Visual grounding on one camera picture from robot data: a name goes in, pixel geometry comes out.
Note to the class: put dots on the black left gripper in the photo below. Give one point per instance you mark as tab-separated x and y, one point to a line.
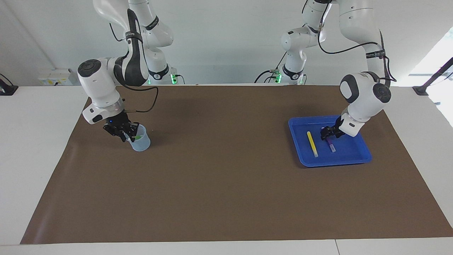
337	131

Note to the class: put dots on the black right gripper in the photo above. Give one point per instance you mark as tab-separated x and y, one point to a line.
118	123

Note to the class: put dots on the green pen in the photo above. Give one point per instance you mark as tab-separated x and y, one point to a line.
137	136

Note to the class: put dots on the purple pen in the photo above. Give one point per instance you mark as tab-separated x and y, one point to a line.
331	146

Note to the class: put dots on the yellow pen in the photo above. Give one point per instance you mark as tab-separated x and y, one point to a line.
311	143

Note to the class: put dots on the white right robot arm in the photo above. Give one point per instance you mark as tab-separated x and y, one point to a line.
99	81

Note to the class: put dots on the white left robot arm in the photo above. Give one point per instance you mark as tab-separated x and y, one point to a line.
364	99

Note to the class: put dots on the blue plastic tray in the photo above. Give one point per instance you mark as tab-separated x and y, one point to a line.
354	156

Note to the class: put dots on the translucent plastic cup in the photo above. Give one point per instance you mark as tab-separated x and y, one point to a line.
141	145

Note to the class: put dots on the brown table mat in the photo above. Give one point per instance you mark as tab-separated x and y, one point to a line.
226	194

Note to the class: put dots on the black table clamp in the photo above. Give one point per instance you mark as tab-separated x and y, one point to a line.
7	88

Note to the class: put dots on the white wall socket box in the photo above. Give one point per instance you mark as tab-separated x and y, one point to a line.
53	78

